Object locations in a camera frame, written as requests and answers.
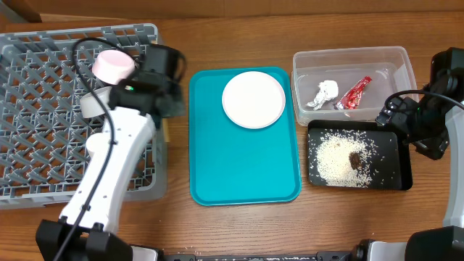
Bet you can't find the clear plastic waste bin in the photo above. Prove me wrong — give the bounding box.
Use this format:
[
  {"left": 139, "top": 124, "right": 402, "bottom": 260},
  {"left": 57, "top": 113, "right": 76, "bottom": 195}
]
[{"left": 291, "top": 46, "right": 417, "bottom": 125}]

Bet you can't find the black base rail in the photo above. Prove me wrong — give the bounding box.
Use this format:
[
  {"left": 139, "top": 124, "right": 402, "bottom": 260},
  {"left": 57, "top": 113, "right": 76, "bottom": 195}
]
[{"left": 158, "top": 251, "right": 359, "bottom": 261}]

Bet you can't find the pink bowl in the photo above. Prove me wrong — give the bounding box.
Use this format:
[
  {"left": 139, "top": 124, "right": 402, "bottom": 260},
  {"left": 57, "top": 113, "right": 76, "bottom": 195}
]
[{"left": 92, "top": 50, "right": 136, "bottom": 85}]

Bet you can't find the teal serving tray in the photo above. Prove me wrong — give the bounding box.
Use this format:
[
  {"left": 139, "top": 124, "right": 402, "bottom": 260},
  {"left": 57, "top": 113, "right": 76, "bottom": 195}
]
[{"left": 188, "top": 67, "right": 302, "bottom": 206}]

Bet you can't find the black waste tray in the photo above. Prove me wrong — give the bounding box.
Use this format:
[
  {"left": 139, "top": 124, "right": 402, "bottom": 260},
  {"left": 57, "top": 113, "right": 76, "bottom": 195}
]
[{"left": 307, "top": 120, "right": 413, "bottom": 191}]

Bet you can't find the brown food scrap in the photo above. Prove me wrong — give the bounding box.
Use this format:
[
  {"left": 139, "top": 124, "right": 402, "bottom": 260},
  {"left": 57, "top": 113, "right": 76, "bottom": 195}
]
[{"left": 349, "top": 152, "right": 362, "bottom": 170}]

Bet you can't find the white paper cup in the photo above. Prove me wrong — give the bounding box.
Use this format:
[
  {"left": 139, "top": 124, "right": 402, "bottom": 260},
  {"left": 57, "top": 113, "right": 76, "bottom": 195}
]
[{"left": 86, "top": 133, "right": 106, "bottom": 157}]

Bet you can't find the large white plate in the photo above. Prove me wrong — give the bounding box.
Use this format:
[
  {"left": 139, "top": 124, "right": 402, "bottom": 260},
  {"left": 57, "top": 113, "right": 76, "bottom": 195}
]
[{"left": 222, "top": 71, "right": 286, "bottom": 129}]

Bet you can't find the wooden chopstick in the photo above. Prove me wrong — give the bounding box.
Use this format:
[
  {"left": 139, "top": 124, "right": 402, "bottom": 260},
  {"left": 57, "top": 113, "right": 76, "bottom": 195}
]
[{"left": 162, "top": 118, "right": 170, "bottom": 143}]

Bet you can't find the red snack wrapper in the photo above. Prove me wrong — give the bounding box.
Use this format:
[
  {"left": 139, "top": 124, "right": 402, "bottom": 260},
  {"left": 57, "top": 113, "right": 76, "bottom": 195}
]
[{"left": 334, "top": 76, "right": 372, "bottom": 110}]

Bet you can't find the grey bowl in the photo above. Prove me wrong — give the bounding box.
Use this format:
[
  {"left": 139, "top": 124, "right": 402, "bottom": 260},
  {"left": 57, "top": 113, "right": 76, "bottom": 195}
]
[{"left": 80, "top": 86, "right": 112, "bottom": 118}]

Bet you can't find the white tissue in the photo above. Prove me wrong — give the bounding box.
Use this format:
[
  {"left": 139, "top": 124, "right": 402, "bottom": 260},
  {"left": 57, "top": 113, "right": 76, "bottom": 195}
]
[{"left": 307, "top": 80, "right": 339, "bottom": 110}]

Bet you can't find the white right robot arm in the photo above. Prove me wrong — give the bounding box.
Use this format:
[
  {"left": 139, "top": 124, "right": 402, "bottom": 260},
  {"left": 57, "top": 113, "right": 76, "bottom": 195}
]
[{"left": 345, "top": 47, "right": 463, "bottom": 261}]

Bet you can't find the grey dish rack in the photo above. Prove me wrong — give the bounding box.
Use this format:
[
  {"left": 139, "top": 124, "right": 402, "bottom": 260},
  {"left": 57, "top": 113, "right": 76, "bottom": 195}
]
[{"left": 1, "top": 23, "right": 160, "bottom": 210}]

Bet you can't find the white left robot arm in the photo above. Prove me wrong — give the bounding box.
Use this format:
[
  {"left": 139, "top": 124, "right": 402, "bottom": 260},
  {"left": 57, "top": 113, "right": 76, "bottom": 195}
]
[{"left": 36, "top": 80, "right": 185, "bottom": 260}]

